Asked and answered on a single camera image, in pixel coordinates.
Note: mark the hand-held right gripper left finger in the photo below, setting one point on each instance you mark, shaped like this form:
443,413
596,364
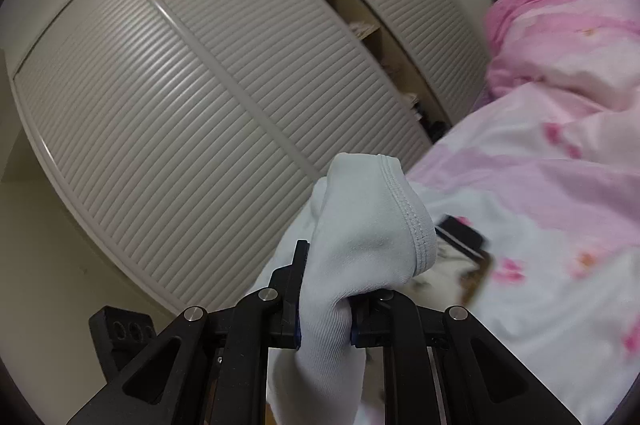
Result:
290,305

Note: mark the brown cloth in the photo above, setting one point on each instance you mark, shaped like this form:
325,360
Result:
480,285

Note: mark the pink floral duvet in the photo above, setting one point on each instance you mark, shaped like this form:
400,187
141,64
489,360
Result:
550,155

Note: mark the pale grey shirt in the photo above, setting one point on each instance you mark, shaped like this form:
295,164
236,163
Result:
360,245

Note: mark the white louvered wardrobe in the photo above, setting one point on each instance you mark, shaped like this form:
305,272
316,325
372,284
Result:
175,105

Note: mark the black flat object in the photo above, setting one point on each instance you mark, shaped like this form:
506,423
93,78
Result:
462,234

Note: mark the open wooden shelf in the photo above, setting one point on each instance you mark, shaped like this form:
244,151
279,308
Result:
350,10

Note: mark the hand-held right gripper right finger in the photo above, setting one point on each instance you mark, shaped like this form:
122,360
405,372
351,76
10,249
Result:
372,322

